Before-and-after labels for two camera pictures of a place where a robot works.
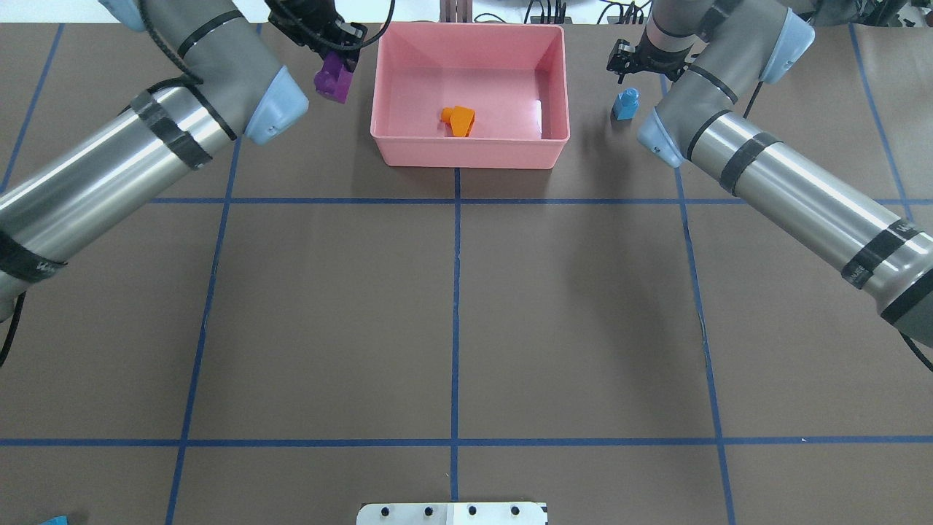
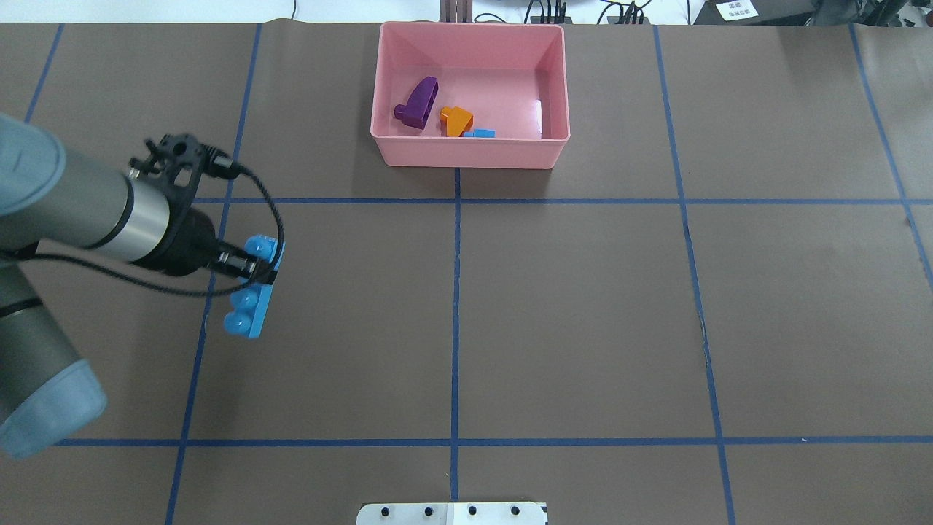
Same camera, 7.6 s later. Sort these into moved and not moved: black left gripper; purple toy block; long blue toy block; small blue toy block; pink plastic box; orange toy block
Moved: long blue toy block; purple toy block; black left gripper; small blue toy block
Not moved: orange toy block; pink plastic box
